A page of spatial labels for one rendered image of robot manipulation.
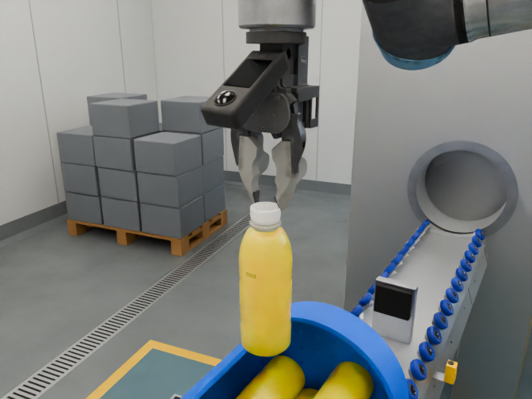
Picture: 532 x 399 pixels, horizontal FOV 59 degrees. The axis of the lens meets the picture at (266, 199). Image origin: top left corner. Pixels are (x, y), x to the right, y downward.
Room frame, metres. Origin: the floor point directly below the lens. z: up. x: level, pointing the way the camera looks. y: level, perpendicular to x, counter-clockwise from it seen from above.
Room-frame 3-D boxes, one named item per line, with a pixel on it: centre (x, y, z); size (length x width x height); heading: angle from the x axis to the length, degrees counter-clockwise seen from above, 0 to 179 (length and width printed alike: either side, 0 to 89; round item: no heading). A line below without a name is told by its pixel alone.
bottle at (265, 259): (0.56, 0.00, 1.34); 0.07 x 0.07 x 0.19
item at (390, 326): (1.03, -0.32, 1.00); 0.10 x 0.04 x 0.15; 59
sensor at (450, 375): (0.92, -0.40, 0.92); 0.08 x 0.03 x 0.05; 59
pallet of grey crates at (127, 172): (4.08, 1.08, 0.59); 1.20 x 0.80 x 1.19; 67
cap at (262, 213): (0.56, 0.00, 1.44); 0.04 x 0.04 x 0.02
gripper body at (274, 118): (0.59, -0.02, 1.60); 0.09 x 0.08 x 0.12; 149
